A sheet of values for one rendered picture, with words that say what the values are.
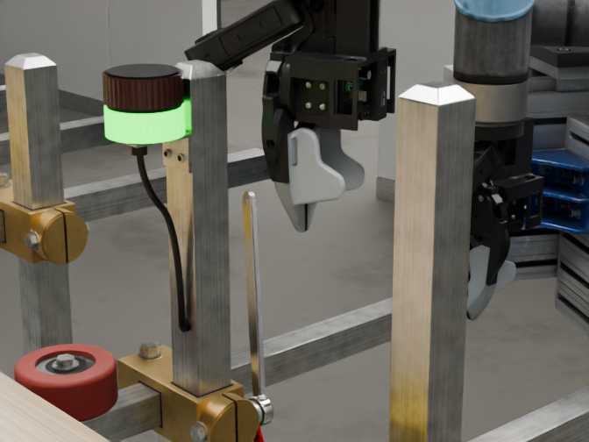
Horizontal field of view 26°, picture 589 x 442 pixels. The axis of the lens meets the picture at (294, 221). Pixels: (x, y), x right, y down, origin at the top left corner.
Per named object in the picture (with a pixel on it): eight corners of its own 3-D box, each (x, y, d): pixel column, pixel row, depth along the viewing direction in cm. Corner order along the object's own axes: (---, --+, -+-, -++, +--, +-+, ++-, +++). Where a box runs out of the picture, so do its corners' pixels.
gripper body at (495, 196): (542, 231, 133) (549, 118, 129) (488, 249, 127) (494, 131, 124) (486, 215, 138) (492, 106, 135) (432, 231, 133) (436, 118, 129)
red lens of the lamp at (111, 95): (153, 89, 99) (152, 61, 99) (200, 102, 95) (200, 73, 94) (88, 100, 96) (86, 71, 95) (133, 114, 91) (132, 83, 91)
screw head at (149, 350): (152, 349, 112) (152, 337, 112) (166, 356, 111) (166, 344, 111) (132, 355, 111) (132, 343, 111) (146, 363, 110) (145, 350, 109)
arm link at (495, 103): (495, 89, 122) (432, 75, 128) (493, 135, 124) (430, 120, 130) (544, 78, 127) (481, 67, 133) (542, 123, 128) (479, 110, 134)
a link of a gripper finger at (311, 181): (337, 250, 100) (337, 136, 97) (271, 238, 103) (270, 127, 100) (354, 239, 103) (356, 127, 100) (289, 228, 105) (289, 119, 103)
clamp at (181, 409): (165, 395, 115) (163, 343, 114) (260, 448, 106) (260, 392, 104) (112, 413, 112) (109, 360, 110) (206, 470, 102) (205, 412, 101)
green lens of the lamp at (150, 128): (154, 121, 100) (153, 93, 99) (201, 134, 96) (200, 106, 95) (89, 132, 96) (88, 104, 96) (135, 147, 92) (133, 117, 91)
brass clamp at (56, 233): (23, 224, 130) (19, 176, 129) (95, 257, 121) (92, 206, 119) (-32, 237, 127) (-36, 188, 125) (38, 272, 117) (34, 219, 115)
